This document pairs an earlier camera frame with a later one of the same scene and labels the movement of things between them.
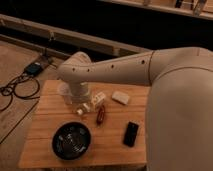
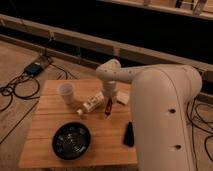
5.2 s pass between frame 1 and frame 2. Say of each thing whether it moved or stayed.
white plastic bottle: stayed
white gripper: moved
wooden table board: stayed
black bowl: stayed
